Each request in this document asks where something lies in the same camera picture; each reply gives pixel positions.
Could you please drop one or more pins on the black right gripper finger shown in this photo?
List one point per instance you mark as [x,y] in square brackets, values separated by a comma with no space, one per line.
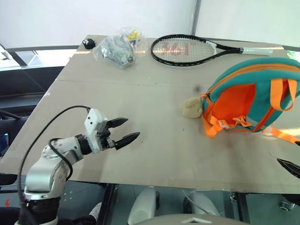
[290,167]

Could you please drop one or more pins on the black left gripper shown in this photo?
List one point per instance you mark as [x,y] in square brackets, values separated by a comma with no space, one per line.
[107,137]

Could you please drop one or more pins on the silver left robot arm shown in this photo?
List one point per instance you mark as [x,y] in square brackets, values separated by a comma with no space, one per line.
[44,172]

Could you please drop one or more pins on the orange and teal backpack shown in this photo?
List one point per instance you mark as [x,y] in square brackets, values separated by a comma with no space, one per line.
[250,93]

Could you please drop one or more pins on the silver caster wheel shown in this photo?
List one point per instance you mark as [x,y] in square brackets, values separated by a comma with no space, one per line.
[287,205]

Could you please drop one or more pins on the grey table leg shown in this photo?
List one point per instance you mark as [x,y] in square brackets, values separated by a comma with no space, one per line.
[241,206]

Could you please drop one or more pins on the beige plush ball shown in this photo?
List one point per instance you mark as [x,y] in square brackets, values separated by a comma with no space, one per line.
[192,108]

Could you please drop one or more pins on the black table leg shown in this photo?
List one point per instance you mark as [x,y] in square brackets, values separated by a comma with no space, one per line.
[106,204]

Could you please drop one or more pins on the grey rounded robot leg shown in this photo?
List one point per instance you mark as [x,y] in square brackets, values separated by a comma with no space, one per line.
[201,204]
[143,206]

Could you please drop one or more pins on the clear plastic bag with items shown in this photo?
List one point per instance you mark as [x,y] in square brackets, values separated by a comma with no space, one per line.
[119,48]

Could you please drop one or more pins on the black paw print pouch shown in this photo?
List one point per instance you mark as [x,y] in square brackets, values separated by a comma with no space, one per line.
[89,43]

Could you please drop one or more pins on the black and white tennis racket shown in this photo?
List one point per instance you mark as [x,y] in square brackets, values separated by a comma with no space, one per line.
[182,50]

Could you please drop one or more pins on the grey robot torso top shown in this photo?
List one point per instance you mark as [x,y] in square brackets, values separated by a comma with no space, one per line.
[192,220]

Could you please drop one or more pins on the grey window pillar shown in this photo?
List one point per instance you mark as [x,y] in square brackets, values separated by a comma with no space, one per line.
[196,16]

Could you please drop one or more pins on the white flat item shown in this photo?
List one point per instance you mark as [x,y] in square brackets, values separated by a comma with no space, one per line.
[5,52]

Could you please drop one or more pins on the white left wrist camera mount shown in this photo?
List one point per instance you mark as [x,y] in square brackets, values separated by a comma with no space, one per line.
[95,124]

